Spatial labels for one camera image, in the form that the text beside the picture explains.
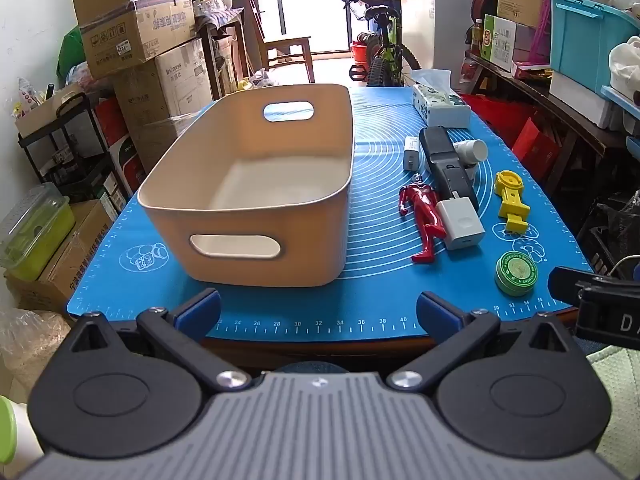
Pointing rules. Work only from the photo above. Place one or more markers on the beige plastic storage basket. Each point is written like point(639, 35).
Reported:
point(250, 185)

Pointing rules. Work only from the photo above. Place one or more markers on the green and white carton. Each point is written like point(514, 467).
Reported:
point(502, 42)

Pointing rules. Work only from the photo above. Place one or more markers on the small white adapter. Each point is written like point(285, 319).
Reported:
point(411, 153)

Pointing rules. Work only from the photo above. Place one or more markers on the red bucket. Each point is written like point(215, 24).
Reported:
point(360, 52)

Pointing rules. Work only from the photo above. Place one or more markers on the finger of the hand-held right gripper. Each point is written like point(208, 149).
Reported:
point(567, 285)

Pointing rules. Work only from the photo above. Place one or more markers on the oil bottle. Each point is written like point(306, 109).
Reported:
point(476, 37)

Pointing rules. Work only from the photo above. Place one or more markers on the black metal rack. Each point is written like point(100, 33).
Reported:
point(75, 160)

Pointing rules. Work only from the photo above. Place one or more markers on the black remote control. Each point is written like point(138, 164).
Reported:
point(447, 167)

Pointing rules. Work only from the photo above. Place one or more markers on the green container with clear lid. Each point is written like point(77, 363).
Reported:
point(32, 235)

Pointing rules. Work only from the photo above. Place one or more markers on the white tissue box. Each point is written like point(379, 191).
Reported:
point(440, 105)

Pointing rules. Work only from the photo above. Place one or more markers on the green bicycle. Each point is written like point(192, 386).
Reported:
point(385, 45)

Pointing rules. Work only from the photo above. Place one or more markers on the white bottle with green cap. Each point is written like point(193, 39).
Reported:
point(15, 430)

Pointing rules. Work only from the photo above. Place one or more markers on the clear plastic bag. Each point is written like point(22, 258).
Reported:
point(27, 350)

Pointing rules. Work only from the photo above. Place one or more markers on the brown cardboard box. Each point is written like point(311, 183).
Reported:
point(65, 265)

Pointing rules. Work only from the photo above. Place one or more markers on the open cardboard box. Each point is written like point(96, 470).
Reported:
point(135, 30)

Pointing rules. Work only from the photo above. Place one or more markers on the light green cloth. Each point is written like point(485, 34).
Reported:
point(620, 400)

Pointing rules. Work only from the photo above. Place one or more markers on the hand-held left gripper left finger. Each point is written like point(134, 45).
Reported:
point(199, 311)

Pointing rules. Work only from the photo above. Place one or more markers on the red gift boxes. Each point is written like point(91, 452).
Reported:
point(520, 125)

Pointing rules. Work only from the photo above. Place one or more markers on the white plastic bag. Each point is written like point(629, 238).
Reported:
point(262, 77)

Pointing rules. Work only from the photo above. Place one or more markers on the yellow plastic tool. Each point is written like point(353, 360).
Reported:
point(511, 197)

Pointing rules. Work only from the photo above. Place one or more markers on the black plastic crate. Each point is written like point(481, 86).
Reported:
point(610, 230)

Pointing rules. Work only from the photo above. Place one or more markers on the small cardboard box with bottles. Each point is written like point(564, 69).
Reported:
point(47, 110)

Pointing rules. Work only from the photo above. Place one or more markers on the teal storage bin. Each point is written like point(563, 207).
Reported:
point(580, 40)

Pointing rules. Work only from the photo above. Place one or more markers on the green round tin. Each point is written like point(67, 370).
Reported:
point(517, 273)

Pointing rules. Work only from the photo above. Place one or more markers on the white charger plug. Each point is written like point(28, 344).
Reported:
point(460, 222)

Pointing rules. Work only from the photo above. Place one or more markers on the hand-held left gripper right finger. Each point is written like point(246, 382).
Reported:
point(439, 312)

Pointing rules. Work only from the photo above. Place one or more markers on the red toy figure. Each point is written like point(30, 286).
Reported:
point(422, 215)

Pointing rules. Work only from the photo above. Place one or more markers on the wooden chair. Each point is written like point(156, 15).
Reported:
point(287, 47)

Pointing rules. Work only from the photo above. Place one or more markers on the white cylindrical bottle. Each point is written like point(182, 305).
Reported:
point(472, 152)

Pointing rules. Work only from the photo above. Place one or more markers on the white plastic box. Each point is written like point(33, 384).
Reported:
point(585, 97)

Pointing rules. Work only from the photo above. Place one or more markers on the blue silicone mat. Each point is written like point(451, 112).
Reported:
point(370, 260)

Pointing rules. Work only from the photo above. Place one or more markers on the large taped cardboard box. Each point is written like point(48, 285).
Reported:
point(165, 95)

